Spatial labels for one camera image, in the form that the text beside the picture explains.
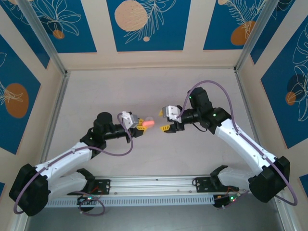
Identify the white slotted cable duct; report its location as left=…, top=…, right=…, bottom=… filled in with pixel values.
left=44, top=195, right=215, bottom=208

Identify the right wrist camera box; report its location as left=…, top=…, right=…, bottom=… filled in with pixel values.
left=161, top=105, right=183, bottom=124

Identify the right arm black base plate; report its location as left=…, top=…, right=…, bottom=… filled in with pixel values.
left=195, top=177, right=241, bottom=193

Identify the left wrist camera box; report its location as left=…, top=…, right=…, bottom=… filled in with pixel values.
left=121, top=111, right=141, bottom=130

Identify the aluminium frame post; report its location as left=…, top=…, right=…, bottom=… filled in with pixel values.
left=233, top=0, right=277, bottom=73
left=16, top=0, right=68, bottom=76

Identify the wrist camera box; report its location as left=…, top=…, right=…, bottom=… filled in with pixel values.
left=121, top=111, right=141, bottom=130
left=161, top=105, right=183, bottom=124

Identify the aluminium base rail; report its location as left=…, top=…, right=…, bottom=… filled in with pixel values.
left=20, top=173, right=287, bottom=198

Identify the aluminium side rail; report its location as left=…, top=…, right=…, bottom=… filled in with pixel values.
left=39, top=71, right=71, bottom=164
left=234, top=68, right=270, bottom=159

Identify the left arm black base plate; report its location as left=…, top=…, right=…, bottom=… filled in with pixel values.
left=81, top=179, right=112, bottom=195

